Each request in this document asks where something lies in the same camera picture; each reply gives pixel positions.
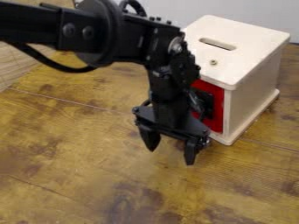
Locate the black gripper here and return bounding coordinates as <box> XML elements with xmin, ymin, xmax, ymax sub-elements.
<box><xmin>132</xmin><ymin>88</ymin><xmax>211</xmax><ymax>165</ymax></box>

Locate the red drawer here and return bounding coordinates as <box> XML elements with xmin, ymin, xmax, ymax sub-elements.
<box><xmin>191</xmin><ymin>80</ymin><xmax>224</xmax><ymax>133</ymax></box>

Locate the black metal drawer handle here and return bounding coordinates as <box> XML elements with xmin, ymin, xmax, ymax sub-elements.
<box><xmin>132</xmin><ymin>88</ymin><xmax>214</xmax><ymax>123</ymax></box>

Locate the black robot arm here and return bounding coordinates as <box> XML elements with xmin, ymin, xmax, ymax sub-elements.
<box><xmin>0</xmin><ymin>0</ymin><xmax>211</xmax><ymax>165</ymax></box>

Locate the white wooden drawer cabinet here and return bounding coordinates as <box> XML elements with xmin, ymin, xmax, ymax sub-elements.
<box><xmin>168</xmin><ymin>15</ymin><xmax>290</xmax><ymax>145</ymax></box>

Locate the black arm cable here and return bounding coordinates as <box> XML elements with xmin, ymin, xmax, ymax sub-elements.
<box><xmin>10</xmin><ymin>42</ymin><xmax>99</xmax><ymax>74</ymax></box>

